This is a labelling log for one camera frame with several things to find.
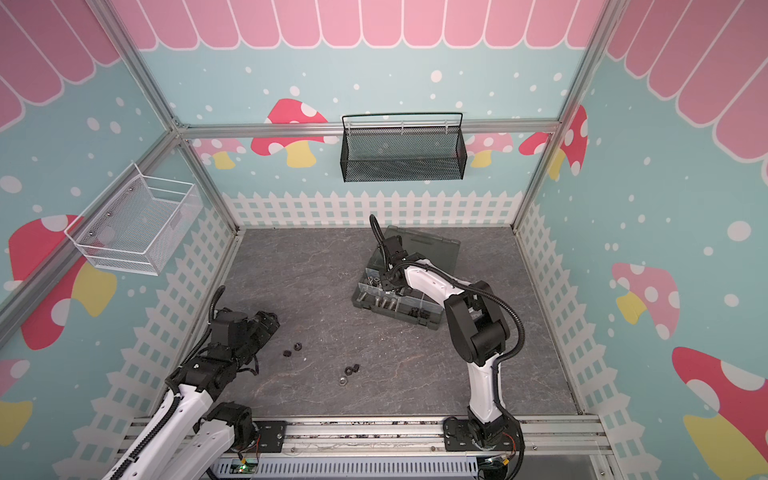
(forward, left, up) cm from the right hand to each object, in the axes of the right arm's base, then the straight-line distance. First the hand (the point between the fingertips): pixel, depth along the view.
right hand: (391, 278), depth 97 cm
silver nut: (-31, +13, -6) cm, 34 cm away
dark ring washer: (-23, +31, -6) cm, 39 cm away
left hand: (-20, +34, +3) cm, 39 cm away
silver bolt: (-7, 0, -5) cm, 9 cm away
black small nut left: (-20, +28, -6) cm, 36 cm away
